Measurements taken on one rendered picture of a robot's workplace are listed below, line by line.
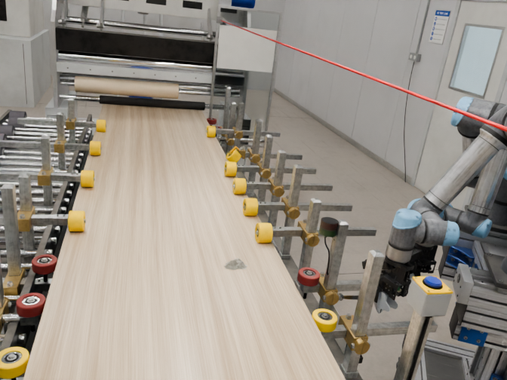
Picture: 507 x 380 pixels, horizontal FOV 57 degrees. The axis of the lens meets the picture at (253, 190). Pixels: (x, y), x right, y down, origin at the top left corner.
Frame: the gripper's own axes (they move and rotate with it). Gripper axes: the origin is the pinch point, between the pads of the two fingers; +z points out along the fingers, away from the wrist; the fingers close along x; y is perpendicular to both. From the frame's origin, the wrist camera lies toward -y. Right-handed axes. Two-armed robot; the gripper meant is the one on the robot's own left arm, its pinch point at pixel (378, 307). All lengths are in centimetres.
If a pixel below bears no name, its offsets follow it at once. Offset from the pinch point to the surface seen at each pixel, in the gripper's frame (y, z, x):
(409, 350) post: 26.0, -10.4, -19.8
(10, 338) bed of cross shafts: -42, 8, -102
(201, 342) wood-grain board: -12, 2, -58
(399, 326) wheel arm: 4.0, 6.8, 7.9
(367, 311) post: 2.9, -3.7, -9.4
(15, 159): -207, 12, -78
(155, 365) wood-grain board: -9, 2, -73
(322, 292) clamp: -22.7, 7.3, -3.0
